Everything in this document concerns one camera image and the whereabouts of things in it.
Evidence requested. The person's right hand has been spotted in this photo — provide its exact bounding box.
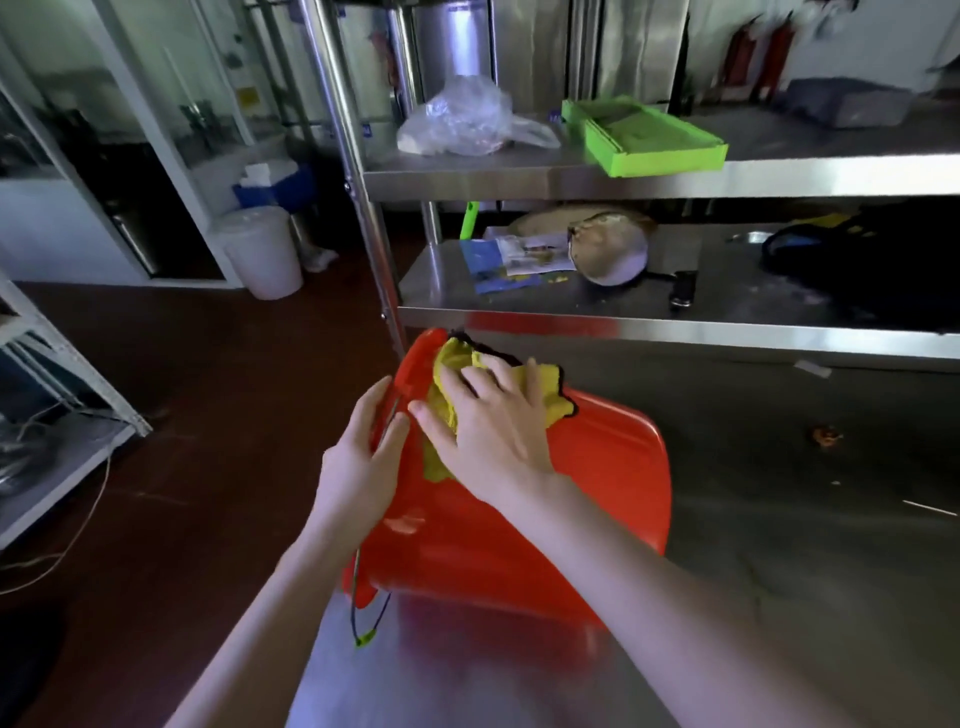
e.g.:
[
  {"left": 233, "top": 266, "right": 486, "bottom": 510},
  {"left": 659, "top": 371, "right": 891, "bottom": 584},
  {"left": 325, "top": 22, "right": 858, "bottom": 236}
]
[{"left": 407, "top": 356, "right": 558, "bottom": 508}]

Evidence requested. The person's left hand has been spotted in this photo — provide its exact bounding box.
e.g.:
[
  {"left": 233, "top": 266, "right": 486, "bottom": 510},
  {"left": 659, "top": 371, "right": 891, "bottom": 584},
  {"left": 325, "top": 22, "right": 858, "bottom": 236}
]
[{"left": 312, "top": 375, "right": 412, "bottom": 543}]

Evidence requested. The yellow cleaning cloth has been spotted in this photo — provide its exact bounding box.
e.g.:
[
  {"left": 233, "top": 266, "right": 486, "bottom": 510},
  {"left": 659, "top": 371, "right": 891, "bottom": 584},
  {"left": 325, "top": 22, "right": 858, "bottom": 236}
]
[{"left": 423, "top": 335, "right": 577, "bottom": 483}]

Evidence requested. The red plastic bucket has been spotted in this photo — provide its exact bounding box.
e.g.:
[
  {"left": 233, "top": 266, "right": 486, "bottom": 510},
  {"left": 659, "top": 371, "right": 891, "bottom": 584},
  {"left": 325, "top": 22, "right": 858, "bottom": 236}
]
[{"left": 343, "top": 327, "right": 672, "bottom": 631}]

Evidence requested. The person's left forearm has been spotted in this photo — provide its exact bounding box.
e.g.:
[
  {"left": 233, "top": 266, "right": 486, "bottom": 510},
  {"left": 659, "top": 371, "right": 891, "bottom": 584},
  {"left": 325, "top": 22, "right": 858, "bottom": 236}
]
[{"left": 165, "top": 517, "right": 361, "bottom": 728}]

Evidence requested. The person's right forearm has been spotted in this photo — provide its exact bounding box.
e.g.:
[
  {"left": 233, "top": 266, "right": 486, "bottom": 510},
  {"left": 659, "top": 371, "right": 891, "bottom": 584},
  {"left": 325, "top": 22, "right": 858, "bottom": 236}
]
[{"left": 495, "top": 474, "right": 864, "bottom": 728}]

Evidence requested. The blue printed packet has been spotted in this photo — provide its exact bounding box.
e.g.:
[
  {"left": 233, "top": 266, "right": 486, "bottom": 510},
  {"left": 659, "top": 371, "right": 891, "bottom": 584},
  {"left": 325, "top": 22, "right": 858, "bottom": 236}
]
[{"left": 459, "top": 232, "right": 579, "bottom": 295}]

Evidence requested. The round wooden chopping board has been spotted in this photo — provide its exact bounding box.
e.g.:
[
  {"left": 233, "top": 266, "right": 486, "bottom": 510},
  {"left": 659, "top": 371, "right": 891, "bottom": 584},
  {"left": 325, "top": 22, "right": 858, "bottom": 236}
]
[{"left": 508, "top": 205, "right": 657, "bottom": 240}]

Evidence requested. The white plastic bin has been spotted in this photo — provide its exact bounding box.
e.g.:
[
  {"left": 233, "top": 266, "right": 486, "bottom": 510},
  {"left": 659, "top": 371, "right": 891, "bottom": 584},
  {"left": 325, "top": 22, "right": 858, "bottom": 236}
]
[{"left": 217, "top": 205, "right": 305, "bottom": 301}]

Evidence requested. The blue cooler box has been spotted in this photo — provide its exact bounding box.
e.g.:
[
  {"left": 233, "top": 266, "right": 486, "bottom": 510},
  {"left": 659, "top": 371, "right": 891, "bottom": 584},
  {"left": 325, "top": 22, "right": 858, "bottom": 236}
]
[{"left": 232, "top": 159, "right": 316, "bottom": 213}]

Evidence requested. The clear plastic bag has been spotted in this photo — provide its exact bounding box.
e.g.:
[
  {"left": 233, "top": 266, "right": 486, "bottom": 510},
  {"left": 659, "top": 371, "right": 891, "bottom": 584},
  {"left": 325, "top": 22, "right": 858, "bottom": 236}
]
[{"left": 396, "top": 75, "right": 562, "bottom": 158}]

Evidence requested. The stainless steel shelf rack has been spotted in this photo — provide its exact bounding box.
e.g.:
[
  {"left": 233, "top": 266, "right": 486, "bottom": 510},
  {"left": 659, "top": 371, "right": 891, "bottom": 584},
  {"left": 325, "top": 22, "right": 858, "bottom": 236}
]
[{"left": 300, "top": 0, "right": 960, "bottom": 361}]

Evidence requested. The green plastic tray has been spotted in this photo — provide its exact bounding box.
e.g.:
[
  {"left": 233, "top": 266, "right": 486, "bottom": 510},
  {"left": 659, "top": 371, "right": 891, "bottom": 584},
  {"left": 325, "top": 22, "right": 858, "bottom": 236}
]
[{"left": 561, "top": 97, "right": 729, "bottom": 179}]

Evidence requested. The stainless steel refrigerator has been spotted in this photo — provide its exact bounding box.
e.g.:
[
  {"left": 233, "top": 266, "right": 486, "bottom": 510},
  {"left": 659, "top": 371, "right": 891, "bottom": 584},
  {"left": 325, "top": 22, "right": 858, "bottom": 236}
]
[{"left": 390, "top": 0, "right": 691, "bottom": 114}]

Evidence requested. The black and yellow bag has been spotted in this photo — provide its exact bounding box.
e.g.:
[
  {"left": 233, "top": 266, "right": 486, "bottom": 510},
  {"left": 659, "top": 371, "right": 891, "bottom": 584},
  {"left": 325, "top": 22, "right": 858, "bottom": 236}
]
[{"left": 761, "top": 206, "right": 960, "bottom": 331}]

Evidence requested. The red fire extinguisher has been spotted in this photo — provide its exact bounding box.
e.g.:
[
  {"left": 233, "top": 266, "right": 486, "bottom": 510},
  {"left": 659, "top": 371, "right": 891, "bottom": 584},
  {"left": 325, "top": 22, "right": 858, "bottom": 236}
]
[
  {"left": 757, "top": 13, "right": 796, "bottom": 102},
  {"left": 721, "top": 16, "right": 760, "bottom": 99}
]

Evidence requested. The grey plastic crate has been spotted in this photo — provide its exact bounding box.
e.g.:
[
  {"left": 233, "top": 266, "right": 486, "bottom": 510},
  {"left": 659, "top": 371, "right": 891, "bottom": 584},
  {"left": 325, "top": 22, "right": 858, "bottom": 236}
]
[{"left": 780, "top": 77, "right": 915, "bottom": 129}]

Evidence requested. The white wire rack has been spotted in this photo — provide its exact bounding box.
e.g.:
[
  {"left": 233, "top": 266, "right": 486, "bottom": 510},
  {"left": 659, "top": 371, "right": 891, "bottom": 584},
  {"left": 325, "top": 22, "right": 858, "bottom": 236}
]
[{"left": 0, "top": 273, "right": 153, "bottom": 552}]

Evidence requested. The white cable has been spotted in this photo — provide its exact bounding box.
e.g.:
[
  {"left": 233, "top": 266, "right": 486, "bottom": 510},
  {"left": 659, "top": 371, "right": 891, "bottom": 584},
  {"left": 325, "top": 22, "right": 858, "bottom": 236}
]
[{"left": 0, "top": 450, "right": 114, "bottom": 597}]

